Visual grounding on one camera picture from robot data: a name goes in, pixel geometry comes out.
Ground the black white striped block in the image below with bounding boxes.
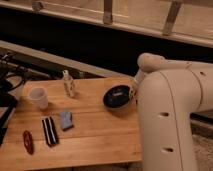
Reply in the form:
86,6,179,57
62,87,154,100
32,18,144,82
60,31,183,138
42,117,59,147

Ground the black ceramic bowl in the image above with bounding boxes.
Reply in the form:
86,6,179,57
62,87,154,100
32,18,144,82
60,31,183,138
103,85,135,109

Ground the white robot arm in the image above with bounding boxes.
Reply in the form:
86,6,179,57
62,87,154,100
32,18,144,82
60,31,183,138
132,53,213,171

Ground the small clear bottle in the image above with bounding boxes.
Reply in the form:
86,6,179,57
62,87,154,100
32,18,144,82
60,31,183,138
62,70,75,98

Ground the black equipment with cables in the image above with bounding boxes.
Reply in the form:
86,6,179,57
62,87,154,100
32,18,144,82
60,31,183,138
0,53,26,145

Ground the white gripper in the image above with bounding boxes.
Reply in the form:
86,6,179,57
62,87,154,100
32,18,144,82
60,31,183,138
130,70,146,98

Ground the translucent plastic cup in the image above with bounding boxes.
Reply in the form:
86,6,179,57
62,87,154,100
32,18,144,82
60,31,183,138
28,87,48,110

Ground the metal window frame rail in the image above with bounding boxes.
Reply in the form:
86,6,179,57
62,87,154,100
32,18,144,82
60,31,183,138
0,0,213,48

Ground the blue sponge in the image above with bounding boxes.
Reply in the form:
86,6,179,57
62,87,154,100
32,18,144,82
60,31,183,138
60,111,73,131

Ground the dark red oval object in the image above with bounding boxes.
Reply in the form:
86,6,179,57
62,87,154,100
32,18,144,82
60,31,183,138
23,131,34,155

